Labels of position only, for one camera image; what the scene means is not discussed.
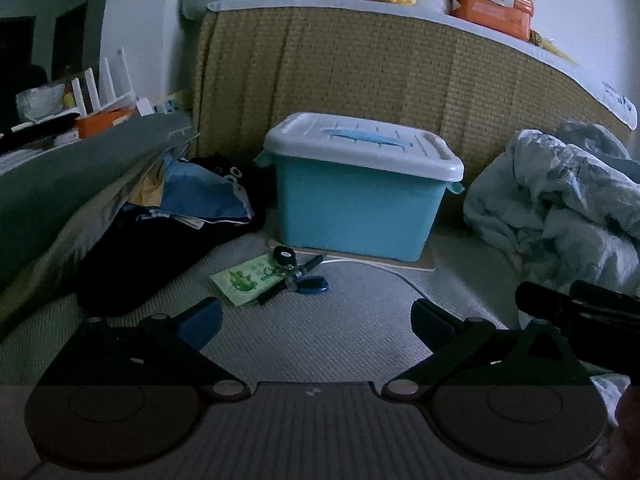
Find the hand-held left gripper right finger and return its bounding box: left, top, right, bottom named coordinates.
left=382, top=298, right=593, bottom=404

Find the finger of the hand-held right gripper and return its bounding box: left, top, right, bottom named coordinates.
left=515, top=281, right=640, bottom=375
left=570, top=280, right=640, bottom=317

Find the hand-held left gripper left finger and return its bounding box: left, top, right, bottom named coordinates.
left=32, top=296, right=251, bottom=404

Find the teal plastic storage bin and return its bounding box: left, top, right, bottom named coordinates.
left=255, top=152, right=465, bottom=262

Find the white bin lid blue handle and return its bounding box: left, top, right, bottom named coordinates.
left=262, top=112, right=466, bottom=182

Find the green wipe packet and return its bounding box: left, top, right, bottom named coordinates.
left=210, top=255, right=281, bottom=308

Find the blue floral quilt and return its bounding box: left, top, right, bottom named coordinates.
left=462, top=120, right=640, bottom=413

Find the black pen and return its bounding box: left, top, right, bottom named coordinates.
left=256, top=254, right=326, bottom=306

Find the yellow cloth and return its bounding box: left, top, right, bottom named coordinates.
left=127, top=177, right=166, bottom=208

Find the black plush with white rings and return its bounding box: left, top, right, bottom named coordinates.
left=190, top=155, right=261, bottom=196

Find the grey green cushion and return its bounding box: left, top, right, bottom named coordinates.
left=0, top=110, right=201, bottom=341

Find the white power strip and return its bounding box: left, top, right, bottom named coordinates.
left=155, top=90, right=193, bottom=113

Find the orange box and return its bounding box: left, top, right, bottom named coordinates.
left=75, top=107, right=138, bottom=138

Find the white router with antennas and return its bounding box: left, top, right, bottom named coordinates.
left=70, top=47, right=138, bottom=116

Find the yellow fabric item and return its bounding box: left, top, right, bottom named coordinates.
left=530, top=30, right=576, bottom=66

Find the upright mattress with woven face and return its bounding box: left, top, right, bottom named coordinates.
left=192, top=0, right=640, bottom=171

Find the white plastic bag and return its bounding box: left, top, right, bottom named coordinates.
left=15, top=85, right=66, bottom=121

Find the orange first aid kit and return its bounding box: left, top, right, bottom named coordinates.
left=449, top=0, right=535, bottom=42

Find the white cable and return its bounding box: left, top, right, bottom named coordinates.
left=320, top=259, right=431, bottom=306

